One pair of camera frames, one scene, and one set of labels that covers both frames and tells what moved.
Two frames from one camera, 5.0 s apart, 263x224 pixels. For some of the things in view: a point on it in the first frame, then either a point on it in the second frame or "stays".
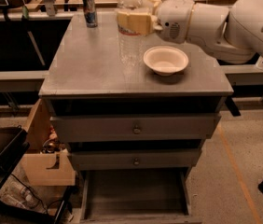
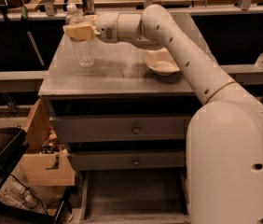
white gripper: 173,19 → 105,27
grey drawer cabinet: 132,132 stays
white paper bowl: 165,60 stays
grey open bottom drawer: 137,196 stays
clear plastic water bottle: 131,45 → 84,53
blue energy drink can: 89,9 stays
